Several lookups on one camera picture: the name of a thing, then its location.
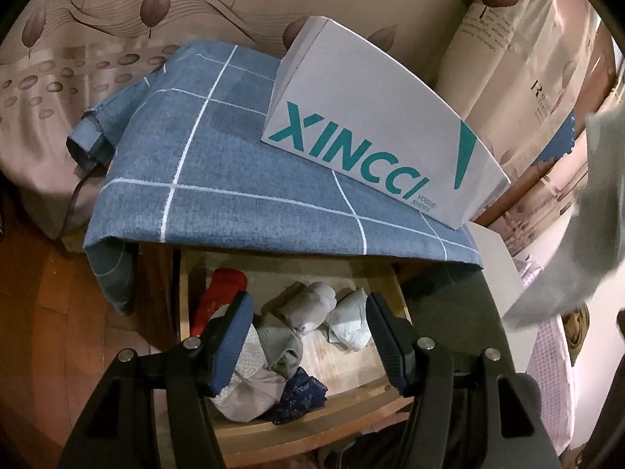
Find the pale grey underwear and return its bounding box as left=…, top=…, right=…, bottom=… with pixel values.
left=500, top=110, right=625, bottom=330

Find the wooden bed frame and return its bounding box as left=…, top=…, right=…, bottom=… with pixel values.
left=471, top=122, right=594, bottom=228

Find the wooden nightstand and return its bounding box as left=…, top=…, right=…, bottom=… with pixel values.
left=138, top=242, right=182, bottom=353

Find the wooden drawer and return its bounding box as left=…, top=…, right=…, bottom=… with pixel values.
left=178, top=249, right=416, bottom=455

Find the grey banded underwear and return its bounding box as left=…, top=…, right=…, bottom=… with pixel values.
left=254, top=313, right=304, bottom=379

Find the navy patterned underwear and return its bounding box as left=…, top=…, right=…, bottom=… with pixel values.
left=270, top=367, right=329, bottom=425

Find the red underwear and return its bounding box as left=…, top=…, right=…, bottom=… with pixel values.
left=189, top=268, right=247, bottom=338

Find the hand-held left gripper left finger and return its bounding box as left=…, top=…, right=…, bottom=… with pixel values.
left=59, top=290, right=255, bottom=469

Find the pink checked cloth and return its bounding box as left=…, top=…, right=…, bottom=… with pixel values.
left=518, top=254, right=577, bottom=455

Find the grey sock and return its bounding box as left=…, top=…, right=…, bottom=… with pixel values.
left=280, top=281, right=338, bottom=335

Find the light blue white underwear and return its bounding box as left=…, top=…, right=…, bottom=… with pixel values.
left=325, top=289, right=374, bottom=351

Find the dark green cloth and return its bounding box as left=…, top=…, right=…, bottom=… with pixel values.
left=403, top=263, right=511, bottom=353

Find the blue foam mat piece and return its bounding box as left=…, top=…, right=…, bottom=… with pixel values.
left=531, top=112, right=579, bottom=169

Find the blue checked cloth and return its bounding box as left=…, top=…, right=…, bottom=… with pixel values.
left=66, top=40, right=484, bottom=316

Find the white shoe box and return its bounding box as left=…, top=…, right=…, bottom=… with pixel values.
left=260, top=16, right=512, bottom=231

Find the white cabinet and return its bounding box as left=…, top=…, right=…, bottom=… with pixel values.
left=466, top=222, right=540, bottom=372

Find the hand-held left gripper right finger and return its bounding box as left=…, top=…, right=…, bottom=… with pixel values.
left=366, top=292, right=562, bottom=469

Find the leaf printed bed sheet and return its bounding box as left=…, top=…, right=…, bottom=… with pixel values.
left=0, top=0, right=616, bottom=255

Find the brown cloth item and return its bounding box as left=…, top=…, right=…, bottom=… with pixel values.
left=561, top=303, right=593, bottom=367

